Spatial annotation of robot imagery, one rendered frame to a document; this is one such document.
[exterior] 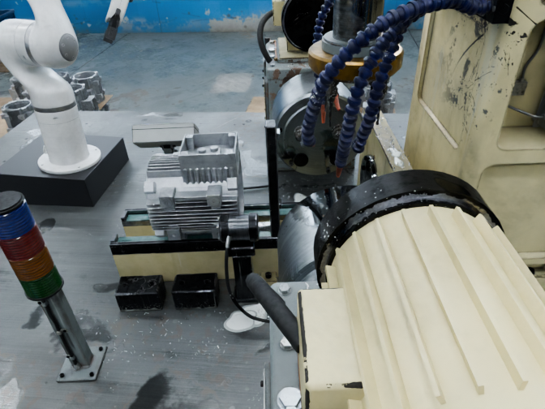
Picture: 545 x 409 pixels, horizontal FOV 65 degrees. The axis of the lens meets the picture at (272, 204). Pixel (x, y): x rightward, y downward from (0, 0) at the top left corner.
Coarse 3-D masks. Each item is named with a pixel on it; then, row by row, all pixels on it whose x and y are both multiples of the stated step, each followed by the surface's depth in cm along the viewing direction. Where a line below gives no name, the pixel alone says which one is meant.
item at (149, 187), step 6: (228, 180) 91; (234, 180) 91; (144, 186) 92; (150, 186) 92; (156, 186) 93; (228, 186) 91; (234, 186) 91; (144, 192) 92; (150, 192) 92; (156, 192) 93; (156, 234) 98; (162, 234) 98
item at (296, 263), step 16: (320, 192) 75; (336, 192) 73; (304, 208) 74; (320, 208) 71; (288, 224) 75; (304, 224) 71; (288, 240) 72; (304, 240) 68; (288, 256) 69; (304, 256) 65; (288, 272) 67; (304, 272) 64
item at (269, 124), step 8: (272, 120) 77; (272, 128) 75; (272, 136) 76; (272, 144) 77; (272, 152) 78; (272, 160) 79; (272, 168) 80; (272, 176) 81; (272, 184) 82; (272, 192) 83; (272, 200) 84; (280, 200) 86; (272, 208) 85; (280, 208) 86; (272, 216) 87; (272, 224) 88; (272, 232) 89
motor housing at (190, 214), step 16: (160, 160) 96; (176, 160) 96; (240, 160) 103; (160, 176) 94; (176, 176) 94; (240, 176) 107; (176, 192) 93; (192, 192) 93; (224, 192) 93; (240, 192) 109; (160, 208) 92; (176, 208) 93; (192, 208) 93; (208, 208) 93; (224, 208) 93; (240, 208) 107; (160, 224) 95; (176, 224) 95; (192, 224) 96; (208, 224) 96
